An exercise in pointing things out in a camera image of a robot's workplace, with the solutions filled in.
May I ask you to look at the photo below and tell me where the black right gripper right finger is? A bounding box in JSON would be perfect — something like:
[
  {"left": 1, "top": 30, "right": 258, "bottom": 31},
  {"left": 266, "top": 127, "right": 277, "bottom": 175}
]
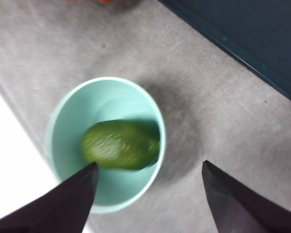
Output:
[{"left": 202, "top": 160, "right": 291, "bottom": 233}]

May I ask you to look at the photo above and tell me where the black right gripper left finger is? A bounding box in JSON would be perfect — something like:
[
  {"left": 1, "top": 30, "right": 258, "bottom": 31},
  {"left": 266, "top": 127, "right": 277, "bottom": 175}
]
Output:
[{"left": 0, "top": 162, "right": 99, "bottom": 233}]

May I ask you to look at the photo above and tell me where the green avocado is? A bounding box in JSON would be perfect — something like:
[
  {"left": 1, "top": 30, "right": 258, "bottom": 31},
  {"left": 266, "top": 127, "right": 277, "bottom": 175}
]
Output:
[{"left": 81, "top": 119, "right": 161, "bottom": 171}]

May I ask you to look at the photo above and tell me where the teal ceramic bowl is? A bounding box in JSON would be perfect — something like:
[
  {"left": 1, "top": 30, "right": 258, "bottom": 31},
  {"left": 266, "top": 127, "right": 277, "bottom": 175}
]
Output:
[{"left": 45, "top": 76, "right": 166, "bottom": 215}]

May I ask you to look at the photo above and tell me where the black rectangular tray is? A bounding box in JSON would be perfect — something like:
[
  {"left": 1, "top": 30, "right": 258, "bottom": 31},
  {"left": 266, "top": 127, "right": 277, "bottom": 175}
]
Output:
[{"left": 159, "top": 0, "right": 291, "bottom": 107}]

